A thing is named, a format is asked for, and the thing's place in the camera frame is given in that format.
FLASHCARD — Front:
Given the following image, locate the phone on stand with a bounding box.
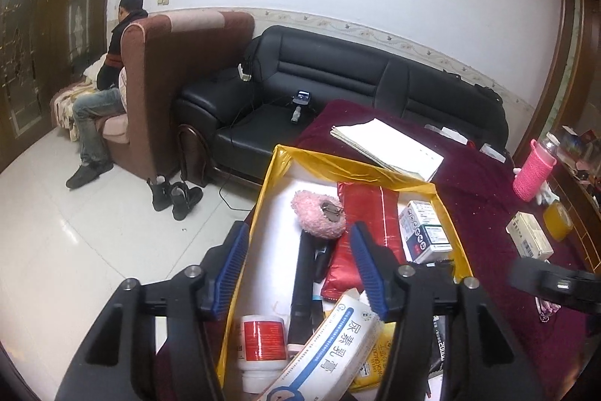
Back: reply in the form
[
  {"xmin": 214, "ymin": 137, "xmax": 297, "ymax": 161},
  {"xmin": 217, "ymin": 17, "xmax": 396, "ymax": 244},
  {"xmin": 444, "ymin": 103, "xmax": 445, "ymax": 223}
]
[{"xmin": 291, "ymin": 90, "xmax": 311, "ymax": 124}]

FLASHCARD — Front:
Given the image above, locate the wooden glass door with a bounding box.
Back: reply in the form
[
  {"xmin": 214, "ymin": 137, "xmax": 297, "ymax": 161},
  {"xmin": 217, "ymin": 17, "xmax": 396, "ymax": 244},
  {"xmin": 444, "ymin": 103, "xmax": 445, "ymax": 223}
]
[{"xmin": 0, "ymin": 0, "xmax": 125, "ymax": 174}]

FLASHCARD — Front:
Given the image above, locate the black marker white cap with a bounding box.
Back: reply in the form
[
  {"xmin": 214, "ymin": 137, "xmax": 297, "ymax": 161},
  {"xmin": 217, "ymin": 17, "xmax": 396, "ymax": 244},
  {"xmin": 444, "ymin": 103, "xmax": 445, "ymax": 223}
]
[{"xmin": 287, "ymin": 232, "xmax": 325, "ymax": 348}]

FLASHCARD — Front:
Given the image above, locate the stack of white papers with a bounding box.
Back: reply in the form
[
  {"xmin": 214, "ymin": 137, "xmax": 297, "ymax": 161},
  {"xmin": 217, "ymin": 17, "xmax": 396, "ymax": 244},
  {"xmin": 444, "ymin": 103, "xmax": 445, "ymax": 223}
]
[{"xmin": 330, "ymin": 118, "xmax": 444, "ymax": 182}]

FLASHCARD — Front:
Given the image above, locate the yellow tape roll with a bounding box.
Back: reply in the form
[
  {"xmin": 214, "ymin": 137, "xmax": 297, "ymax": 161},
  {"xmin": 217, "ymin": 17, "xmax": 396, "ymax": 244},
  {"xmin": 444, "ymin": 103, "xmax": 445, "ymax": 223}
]
[{"xmin": 545, "ymin": 201, "xmax": 574, "ymax": 242}]

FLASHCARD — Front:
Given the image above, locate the brown armchair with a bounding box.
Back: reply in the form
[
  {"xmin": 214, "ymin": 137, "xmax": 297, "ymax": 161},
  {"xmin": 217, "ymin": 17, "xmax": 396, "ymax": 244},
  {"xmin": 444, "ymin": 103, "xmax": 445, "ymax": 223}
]
[{"xmin": 103, "ymin": 10, "xmax": 255, "ymax": 181}]

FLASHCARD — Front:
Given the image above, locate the pink striped pouch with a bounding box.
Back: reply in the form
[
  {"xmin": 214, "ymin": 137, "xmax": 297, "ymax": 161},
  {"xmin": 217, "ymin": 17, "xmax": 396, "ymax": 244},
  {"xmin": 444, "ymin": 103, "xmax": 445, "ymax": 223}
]
[{"xmin": 535, "ymin": 298, "xmax": 562, "ymax": 323}]

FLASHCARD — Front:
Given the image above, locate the pink fluffy pouch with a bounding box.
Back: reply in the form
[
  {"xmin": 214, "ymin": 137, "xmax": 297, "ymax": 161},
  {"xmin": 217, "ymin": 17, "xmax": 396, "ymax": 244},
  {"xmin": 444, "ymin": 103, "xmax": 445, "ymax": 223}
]
[{"xmin": 292, "ymin": 191, "xmax": 347, "ymax": 239}]

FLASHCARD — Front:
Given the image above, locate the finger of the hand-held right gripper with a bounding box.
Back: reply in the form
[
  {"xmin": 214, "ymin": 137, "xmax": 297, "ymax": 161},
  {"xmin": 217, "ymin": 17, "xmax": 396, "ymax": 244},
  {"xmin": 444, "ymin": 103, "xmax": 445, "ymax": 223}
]
[{"xmin": 511, "ymin": 257, "xmax": 601, "ymax": 313}]

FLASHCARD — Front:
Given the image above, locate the white blue medicine box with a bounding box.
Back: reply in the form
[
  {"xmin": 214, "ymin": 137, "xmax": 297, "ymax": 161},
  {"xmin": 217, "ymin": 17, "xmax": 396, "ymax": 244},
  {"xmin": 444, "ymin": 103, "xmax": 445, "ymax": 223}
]
[{"xmin": 399, "ymin": 200, "xmax": 454, "ymax": 265}]

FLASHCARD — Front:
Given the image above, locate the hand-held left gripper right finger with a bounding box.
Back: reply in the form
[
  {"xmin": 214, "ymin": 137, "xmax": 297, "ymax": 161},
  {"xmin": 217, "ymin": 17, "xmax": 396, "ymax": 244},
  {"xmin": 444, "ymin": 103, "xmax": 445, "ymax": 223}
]
[{"xmin": 350, "ymin": 220, "xmax": 548, "ymax": 401}]

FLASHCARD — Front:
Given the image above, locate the patterned blanket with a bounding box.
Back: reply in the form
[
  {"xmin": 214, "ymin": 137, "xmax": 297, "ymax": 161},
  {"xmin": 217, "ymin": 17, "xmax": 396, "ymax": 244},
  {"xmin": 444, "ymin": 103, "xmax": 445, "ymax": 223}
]
[{"xmin": 51, "ymin": 58, "xmax": 127, "ymax": 143}]

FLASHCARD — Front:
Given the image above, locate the yellow cheese cracker packet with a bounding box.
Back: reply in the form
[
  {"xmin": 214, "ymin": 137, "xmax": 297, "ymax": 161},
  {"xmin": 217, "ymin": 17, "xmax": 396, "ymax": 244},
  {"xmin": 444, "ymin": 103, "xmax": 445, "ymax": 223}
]
[{"xmin": 350, "ymin": 321, "xmax": 400, "ymax": 393}]

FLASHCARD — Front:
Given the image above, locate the pink knit covered bottle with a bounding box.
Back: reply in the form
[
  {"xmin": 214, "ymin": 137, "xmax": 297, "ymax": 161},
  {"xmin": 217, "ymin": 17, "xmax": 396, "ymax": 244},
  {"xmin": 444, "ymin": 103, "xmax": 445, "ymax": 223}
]
[{"xmin": 513, "ymin": 133, "xmax": 562, "ymax": 202}]

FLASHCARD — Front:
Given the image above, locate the black boot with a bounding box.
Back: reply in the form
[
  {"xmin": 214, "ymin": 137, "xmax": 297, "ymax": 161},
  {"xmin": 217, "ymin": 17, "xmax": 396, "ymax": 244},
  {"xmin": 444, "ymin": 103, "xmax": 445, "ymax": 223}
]
[
  {"xmin": 147, "ymin": 177, "xmax": 175, "ymax": 212},
  {"xmin": 170, "ymin": 184, "xmax": 204, "ymax": 222}
]

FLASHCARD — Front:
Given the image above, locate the white cardboard carton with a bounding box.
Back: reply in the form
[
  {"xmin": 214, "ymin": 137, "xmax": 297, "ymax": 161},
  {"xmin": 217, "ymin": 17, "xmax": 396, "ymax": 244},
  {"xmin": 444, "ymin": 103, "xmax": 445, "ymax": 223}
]
[{"xmin": 506, "ymin": 212, "xmax": 555, "ymax": 261}]

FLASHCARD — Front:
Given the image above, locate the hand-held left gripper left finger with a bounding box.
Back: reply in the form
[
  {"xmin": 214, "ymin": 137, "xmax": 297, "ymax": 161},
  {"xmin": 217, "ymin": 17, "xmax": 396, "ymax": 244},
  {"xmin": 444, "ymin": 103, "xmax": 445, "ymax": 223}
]
[{"xmin": 56, "ymin": 222, "xmax": 252, "ymax": 401}]

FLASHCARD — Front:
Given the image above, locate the white pill bottle red label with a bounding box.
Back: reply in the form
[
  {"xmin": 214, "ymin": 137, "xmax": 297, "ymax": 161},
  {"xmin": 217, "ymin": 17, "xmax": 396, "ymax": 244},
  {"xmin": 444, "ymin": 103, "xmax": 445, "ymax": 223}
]
[{"xmin": 236, "ymin": 315, "xmax": 288, "ymax": 393}]

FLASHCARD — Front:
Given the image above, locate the black leather sofa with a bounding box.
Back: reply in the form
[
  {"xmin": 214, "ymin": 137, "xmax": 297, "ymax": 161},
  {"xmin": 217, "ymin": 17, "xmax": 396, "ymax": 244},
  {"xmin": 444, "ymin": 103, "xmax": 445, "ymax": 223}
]
[{"xmin": 176, "ymin": 25, "xmax": 510, "ymax": 188}]

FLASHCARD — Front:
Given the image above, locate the yellow rimmed cardboard box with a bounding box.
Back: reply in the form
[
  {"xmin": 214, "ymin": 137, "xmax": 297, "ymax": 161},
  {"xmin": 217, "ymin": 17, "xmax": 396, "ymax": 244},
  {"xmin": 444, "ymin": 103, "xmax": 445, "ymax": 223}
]
[{"xmin": 216, "ymin": 144, "xmax": 475, "ymax": 401}]

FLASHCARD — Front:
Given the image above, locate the red foil packet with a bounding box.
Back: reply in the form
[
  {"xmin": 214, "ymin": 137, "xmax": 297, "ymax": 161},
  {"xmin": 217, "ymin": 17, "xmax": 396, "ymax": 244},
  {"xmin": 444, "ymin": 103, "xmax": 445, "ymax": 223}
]
[{"xmin": 322, "ymin": 182, "xmax": 407, "ymax": 303}]

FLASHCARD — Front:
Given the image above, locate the white blue ointment carton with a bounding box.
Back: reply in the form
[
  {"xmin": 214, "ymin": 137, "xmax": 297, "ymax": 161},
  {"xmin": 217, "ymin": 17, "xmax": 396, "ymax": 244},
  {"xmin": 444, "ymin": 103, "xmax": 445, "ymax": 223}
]
[{"xmin": 254, "ymin": 293, "xmax": 383, "ymax": 401}]

